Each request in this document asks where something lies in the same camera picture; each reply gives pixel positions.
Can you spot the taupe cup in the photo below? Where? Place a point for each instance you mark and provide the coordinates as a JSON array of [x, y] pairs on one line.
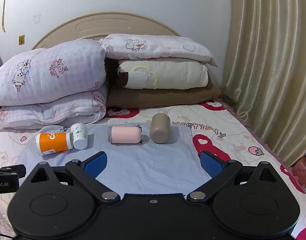
[[160, 127]]

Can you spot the beige wooden headboard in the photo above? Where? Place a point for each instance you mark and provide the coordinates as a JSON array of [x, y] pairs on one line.
[[105, 23]]

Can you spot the cream pleated curtain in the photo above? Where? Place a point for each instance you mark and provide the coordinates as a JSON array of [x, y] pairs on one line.
[[268, 67]]

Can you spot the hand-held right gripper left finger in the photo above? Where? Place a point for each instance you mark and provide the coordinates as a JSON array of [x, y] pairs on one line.
[[96, 162]]

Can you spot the pink cup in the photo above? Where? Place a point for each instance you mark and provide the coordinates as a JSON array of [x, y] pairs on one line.
[[125, 135]]

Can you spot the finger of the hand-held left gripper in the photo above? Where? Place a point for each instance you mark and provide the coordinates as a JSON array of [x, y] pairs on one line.
[[16, 170]]

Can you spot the pink and white printed pillow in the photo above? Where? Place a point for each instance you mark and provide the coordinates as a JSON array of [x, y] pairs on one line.
[[163, 48]]

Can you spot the pink printed cloth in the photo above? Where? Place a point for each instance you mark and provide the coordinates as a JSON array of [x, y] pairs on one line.
[[300, 177]]

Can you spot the white wall plate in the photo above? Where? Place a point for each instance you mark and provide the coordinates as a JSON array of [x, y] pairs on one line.
[[37, 18]]

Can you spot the light blue-grey cloth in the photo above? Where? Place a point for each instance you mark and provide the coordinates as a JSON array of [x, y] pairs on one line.
[[148, 165]]

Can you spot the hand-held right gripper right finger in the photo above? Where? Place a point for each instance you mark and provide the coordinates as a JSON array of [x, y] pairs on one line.
[[211, 163]]

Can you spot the orange cup with white lid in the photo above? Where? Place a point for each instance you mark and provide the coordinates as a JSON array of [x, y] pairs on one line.
[[54, 142]]

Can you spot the white cup with green print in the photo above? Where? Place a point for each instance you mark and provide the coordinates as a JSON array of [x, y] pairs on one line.
[[79, 136]]

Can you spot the folded pink checked quilt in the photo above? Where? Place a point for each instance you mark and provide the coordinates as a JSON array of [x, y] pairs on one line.
[[47, 72], [55, 112]]

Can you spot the brown pillow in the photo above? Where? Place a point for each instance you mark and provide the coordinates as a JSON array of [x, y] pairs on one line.
[[155, 96]]

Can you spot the yellow wall sticker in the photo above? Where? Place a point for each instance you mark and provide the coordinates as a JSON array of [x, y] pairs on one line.
[[21, 40]]

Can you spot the cream folded blanket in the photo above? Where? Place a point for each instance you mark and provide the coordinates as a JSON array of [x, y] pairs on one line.
[[180, 75]]

